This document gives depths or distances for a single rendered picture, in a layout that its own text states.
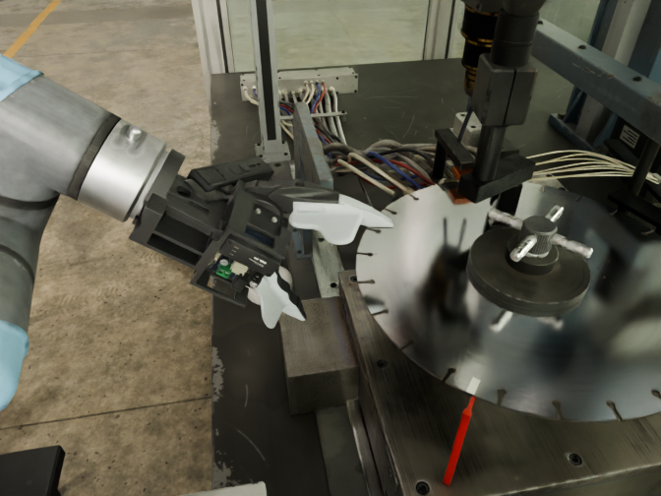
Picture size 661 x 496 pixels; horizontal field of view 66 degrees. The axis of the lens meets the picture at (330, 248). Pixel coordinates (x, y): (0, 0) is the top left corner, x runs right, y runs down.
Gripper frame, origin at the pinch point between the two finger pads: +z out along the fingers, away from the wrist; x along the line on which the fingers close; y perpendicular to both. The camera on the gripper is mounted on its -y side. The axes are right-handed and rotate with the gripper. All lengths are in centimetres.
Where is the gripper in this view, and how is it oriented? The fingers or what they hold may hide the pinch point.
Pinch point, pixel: (347, 271)
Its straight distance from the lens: 51.2
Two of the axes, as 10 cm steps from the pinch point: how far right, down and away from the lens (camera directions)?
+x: 5.6, -6.4, -5.3
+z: 8.3, 4.4, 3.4
